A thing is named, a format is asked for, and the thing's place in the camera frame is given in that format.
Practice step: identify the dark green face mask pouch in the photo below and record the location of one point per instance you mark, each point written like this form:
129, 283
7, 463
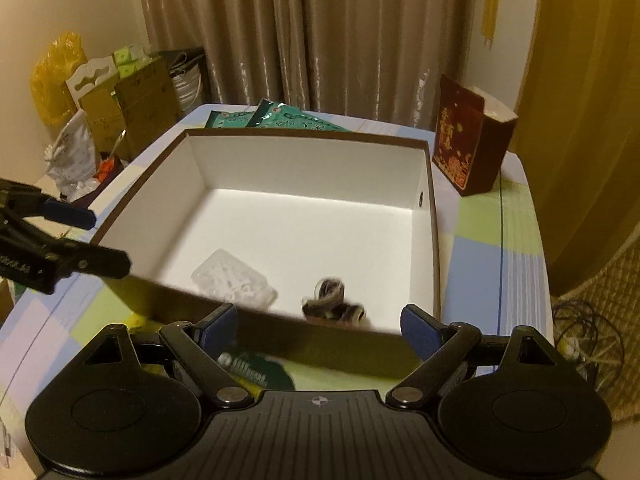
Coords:
257, 370

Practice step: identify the brown storage box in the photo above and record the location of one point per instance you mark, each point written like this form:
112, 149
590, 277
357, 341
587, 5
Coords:
297, 206

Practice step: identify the white hanger card box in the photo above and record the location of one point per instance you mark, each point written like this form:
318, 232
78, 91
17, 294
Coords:
90, 75

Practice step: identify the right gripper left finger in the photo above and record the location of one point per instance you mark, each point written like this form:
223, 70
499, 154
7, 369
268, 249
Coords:
196, 348

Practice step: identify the brown cardboard box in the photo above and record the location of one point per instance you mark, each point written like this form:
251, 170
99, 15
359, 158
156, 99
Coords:
144, 105

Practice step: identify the yellow nut snack packet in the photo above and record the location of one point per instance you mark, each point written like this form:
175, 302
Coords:
137, 323

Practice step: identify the quilted beige chair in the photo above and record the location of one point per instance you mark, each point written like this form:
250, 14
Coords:
596, 328

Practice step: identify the purple velvet scrunchie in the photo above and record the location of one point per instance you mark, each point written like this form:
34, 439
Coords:
329, 307

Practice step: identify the clear floss pick box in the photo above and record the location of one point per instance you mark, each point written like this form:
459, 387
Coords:
225, 278

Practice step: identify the checked tablecloth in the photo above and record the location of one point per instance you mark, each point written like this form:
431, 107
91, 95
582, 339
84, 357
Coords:
492, 274

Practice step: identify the beige curtain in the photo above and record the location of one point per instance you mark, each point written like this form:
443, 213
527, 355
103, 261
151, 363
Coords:
375, 59

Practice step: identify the yellow plastic bag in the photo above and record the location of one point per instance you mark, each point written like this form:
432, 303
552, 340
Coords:
52, 99

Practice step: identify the dark red gift bag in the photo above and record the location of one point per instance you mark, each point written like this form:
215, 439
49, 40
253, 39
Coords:
473, 131

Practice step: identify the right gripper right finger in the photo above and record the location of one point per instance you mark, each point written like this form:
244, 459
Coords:
445, 351

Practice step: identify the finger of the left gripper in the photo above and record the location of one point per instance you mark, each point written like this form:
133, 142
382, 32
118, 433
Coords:
95, 259
27, 201

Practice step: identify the white crumpled plastic bag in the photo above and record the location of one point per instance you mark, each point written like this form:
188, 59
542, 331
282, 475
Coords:
72, 162

